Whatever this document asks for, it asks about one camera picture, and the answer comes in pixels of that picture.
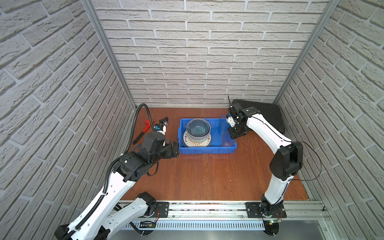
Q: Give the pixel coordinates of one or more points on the clear glass with dark base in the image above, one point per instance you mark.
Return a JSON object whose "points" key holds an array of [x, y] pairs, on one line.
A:
{"points": [[227, 140]]}

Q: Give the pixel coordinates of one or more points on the black tool case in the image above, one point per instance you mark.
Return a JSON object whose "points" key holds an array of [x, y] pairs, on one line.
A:
{"points": [[272, 113]]}

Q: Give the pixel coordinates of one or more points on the blue grey bowl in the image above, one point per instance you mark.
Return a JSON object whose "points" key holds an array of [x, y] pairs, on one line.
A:
{"points": [[198, 128]]}

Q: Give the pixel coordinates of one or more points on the aluminium front rail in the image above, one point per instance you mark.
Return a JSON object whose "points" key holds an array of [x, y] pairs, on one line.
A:
{"points": [[224, 216]]}

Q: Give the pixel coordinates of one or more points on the grey translucent cup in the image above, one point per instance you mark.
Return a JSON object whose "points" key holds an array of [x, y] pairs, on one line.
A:
{"points": [[223, 125]]}

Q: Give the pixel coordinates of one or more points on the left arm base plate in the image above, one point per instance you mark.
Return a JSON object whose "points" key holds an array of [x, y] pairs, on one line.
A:
{"points": [[158, 210]]}

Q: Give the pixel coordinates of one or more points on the blue plastic bin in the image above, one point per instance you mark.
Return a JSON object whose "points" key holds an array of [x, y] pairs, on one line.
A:
{"points": [[216, 144]]}

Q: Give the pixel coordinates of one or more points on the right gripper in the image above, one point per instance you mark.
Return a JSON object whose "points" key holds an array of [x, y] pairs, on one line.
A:
{"points": [[233, 134]]}

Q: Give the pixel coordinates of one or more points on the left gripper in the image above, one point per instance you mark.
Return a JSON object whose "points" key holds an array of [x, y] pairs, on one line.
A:
{"points": [[174, 150]]}

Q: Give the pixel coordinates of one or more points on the small black object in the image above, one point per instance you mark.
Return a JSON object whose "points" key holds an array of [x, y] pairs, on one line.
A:
{"points": [[164, 121]]}

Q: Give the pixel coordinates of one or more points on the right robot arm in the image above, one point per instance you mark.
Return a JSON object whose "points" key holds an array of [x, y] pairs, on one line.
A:
{"points": [[287, 159]]}

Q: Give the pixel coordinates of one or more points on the lilac bowl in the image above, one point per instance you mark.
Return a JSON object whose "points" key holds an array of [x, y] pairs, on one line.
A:
{"points": [[198, 139]]}

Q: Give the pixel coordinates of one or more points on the sunburst pattern plate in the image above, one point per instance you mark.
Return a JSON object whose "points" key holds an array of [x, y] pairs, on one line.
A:
{"points": [[187, 144]]}

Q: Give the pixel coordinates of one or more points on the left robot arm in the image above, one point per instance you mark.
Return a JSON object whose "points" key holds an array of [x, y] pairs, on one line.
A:
{"points": [[96, 222]]}

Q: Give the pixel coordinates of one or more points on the red small object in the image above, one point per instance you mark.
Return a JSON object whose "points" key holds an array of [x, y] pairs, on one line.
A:
{"points": [[147, 126]]}

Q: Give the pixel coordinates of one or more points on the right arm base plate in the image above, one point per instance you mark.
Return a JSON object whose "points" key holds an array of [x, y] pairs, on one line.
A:
{"points": [[265, 210]]}

